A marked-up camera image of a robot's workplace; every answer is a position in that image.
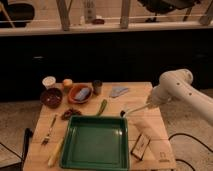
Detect metal fork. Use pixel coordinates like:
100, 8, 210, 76
41, 115, 57, 145

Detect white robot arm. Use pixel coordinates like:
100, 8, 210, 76
149, 69, 213, 126

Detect green chili pepper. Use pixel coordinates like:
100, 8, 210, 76
97, 99, 107, 116

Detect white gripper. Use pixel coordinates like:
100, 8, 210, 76
147, 85, 172, 108

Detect black chair background left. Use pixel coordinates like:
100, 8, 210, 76
0, 0, 35, 28

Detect white handled dish brush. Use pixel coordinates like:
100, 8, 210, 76
120, 103, 150, 118

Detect green square tray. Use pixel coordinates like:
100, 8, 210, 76
60, 116, 130, 171

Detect orange bowl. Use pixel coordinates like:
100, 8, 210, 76
68, 84, 92, 104

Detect brown patterned box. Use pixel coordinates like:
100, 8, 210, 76
130, 134, 150, 161

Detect black office chair background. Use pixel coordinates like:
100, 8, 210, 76
137, 0, 201, 23

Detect dark metal cup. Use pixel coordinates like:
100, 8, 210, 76
92, 80, 102, 95

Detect black cable right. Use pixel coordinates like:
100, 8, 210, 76
168, 132, 213, 171

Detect blue sponge in bowl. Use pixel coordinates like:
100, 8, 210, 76
74, 88, 90, 101

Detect dark brown bowl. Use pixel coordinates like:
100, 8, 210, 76
40, 88, 63, 108

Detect grey blue cloth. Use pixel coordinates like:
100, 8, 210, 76
110, 86, 129, 98

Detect brown dried food pile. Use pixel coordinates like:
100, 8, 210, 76
61, 108, 81, 120

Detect orange fruit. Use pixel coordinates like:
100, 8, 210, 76
62, 79, 73, 89

